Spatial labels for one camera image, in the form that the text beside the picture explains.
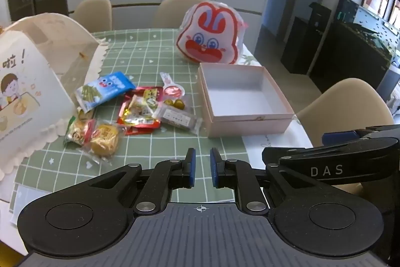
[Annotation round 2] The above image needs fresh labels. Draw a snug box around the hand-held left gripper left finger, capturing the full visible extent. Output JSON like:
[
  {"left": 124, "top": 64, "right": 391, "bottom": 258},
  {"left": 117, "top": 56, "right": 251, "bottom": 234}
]
[{"left": 79, "top": 147, "right": 197, "bottom": 217}]

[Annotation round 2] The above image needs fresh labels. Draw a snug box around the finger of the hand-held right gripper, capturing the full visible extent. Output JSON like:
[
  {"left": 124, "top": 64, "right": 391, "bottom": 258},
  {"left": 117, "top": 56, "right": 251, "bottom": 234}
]
[{"left": 323, "top": 125, "right": 400, "bottom": 144}]

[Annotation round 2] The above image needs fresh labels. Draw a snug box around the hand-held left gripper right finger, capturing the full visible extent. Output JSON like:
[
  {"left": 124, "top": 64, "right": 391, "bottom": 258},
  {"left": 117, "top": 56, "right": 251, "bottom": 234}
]
[{"left": 210, "top": 147, "right": 316, "bottom": 217}]

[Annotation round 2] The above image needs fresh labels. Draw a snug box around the pink cardboard box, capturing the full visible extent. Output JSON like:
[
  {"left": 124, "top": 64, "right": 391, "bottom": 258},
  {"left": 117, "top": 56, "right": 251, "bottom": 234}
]
[{"left": 199, "top": 63, "right": 295, "bottom": 139}]

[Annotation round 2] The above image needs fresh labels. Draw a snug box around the green olives packet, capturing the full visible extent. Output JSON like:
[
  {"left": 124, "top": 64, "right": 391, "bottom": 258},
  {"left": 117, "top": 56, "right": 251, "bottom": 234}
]
[{"left": 162, "top": 98, "right": 186, "bottom": 112}]

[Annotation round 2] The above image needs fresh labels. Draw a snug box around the yellow pastry packet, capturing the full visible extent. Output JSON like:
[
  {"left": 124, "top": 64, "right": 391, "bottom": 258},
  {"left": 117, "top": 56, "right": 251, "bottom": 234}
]
[{"left": 83, "top": 123, "right": 121, "bottom": 162}]

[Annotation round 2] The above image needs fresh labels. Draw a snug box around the blue snack packet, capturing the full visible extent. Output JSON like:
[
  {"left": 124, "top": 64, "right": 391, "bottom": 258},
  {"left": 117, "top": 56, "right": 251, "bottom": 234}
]
[{"left": 76, "top": 71, "right": 136, "bottom": 113}]

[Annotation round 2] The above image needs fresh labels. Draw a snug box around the beige chair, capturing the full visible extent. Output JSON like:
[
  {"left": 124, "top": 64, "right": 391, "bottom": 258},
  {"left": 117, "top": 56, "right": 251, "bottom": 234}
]
[
  {"left": 152, "top": 0, "right": 213, "bottom": 29},
  {"left": 73, "top": 0, "right": 112, "bottom": 31},
  {"left": 296, "top": 78, "right": 395, "bottom": 147}
]

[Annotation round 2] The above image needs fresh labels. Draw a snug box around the brown bar packet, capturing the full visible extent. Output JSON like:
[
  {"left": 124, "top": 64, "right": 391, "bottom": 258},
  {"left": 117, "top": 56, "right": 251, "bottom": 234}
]
[{"left": 153, "top": 103, "right": 204, "bottom": 135}]

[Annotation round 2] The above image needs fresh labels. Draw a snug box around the red snack packet yellow print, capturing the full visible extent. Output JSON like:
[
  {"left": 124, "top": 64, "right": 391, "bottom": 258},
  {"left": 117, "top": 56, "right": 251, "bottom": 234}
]
[{"left": 117, "top": 95, "right": 161, "bottom": 136}]

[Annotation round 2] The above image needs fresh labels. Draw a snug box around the pink white scoop-shaped packet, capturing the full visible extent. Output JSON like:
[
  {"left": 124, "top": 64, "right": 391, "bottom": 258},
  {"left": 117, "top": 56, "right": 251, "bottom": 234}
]
[{"left": 160, "top": 71, "right": 186, "bottom": 99}]

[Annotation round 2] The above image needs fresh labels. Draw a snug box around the red snack packet green label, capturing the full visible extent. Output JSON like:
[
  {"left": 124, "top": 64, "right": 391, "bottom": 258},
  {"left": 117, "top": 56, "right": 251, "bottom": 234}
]
[{"left": 134, "top": 86, "right": 165, "bottom": 108}]

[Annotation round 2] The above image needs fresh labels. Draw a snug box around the black cabinet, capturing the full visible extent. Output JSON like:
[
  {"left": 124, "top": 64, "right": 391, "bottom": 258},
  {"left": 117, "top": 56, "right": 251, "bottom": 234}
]
[{"left": 280, "top": 3, "right": 332, "bottom": 75}]

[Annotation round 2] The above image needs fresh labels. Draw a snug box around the glass fish tank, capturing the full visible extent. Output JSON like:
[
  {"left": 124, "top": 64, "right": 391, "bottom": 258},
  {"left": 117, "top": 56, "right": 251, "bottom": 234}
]
[{"left": 331, "top": 0, "right": 400, "bottom": 80}]

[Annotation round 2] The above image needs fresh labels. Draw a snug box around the small yellow snack packet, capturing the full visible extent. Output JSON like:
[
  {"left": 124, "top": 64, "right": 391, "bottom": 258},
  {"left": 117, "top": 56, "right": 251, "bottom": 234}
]
[{"left": 76, "top": 107, "right": 94, "bottom": 121}]

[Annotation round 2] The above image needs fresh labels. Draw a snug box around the green checked tablecloth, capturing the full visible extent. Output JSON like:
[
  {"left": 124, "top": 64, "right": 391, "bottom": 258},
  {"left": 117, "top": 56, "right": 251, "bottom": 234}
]
[{"left": 9, "top": 28, "right": 251, "bottom": 203}]

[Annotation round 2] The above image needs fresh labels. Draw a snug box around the rabbit face plastic bag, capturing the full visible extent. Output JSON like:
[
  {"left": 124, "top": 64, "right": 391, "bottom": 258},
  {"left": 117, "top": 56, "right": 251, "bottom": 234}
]
[{"left": 176, "top": 1, "right": 249, "bottom": 65}]

